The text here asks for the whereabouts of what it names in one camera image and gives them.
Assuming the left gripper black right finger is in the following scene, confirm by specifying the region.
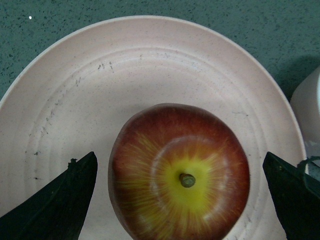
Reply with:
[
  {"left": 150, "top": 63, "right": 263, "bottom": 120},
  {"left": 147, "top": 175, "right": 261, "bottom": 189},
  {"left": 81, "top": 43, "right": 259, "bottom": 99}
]
[{"left": 262, "top": 152, "right": 320, "bottom": 240}]

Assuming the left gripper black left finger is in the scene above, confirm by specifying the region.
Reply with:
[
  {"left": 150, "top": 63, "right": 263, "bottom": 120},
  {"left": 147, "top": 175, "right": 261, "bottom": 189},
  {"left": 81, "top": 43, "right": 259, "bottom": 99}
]
[{"left": 0, "top": 152, "right": 98, "bottom": 240}]

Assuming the red yellow apple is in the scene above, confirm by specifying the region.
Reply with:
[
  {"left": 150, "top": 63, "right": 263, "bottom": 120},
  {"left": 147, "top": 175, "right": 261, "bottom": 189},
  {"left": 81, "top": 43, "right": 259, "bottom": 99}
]
[{"left": 108, "top": 103, "right": 250, "bottom": 240}]

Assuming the pink bowl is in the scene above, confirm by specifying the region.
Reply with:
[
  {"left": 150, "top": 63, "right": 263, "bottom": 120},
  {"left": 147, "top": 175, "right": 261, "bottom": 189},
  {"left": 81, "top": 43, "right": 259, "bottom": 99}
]
[{"left": 290, "top": 67, "right": 320, "bottom": 180}]

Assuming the pink plate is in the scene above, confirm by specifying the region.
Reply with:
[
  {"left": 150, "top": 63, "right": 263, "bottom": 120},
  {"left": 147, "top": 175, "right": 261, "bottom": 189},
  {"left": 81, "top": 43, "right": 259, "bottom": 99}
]
[{"left": 0, "top": 16, "right": 306, "bottom": 240}]

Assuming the dark cord loop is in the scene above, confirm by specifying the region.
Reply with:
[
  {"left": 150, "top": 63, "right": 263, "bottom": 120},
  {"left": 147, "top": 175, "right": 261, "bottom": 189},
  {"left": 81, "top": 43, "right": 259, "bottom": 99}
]
[{"left": 296, "top": 155, "right": 320, "bottom": 191}]

